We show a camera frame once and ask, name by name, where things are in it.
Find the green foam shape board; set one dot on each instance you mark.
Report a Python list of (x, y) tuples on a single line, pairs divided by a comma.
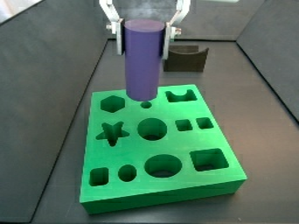
[(153, 152)]

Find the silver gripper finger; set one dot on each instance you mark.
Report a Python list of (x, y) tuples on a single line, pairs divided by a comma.
[(171, 27), (115, 23)]

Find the purple cylinder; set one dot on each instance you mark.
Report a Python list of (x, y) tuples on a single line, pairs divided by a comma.
[(144, 38)]

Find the black cradle stand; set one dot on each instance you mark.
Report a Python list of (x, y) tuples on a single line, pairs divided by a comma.
[(185, 58)]

